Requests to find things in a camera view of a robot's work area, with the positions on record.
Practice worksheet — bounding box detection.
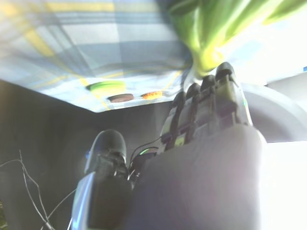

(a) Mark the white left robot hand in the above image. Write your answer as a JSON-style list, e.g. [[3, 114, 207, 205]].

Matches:
[[71, 61, 274, 230]]

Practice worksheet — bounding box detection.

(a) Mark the long green leek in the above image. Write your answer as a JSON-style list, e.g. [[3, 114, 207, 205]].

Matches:
[[167, 0, 307, 79]]

